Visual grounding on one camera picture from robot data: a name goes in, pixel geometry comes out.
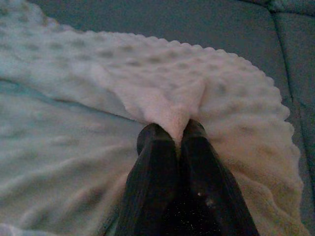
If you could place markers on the dark green sofa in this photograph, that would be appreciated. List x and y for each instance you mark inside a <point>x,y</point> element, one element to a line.
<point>221,27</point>

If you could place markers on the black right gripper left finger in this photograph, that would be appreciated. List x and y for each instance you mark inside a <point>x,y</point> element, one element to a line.
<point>152,182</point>

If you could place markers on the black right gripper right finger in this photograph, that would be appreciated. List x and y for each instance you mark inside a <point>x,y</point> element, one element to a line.
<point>211,186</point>

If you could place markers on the white dotted pillow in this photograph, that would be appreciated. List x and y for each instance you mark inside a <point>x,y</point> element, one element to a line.
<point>103,118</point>

